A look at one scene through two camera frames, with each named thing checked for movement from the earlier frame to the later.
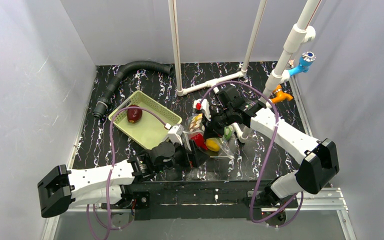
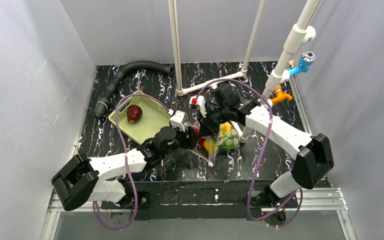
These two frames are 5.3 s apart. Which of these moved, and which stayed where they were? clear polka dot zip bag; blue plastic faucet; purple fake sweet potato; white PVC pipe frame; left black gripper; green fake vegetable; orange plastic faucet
Moved: green fake vegetable; clear polka dot zip bag; left black gripper
Stayed: blue plastic faucet; white PVC pipe frame; purple fake sweet potato; orange plastic faucet
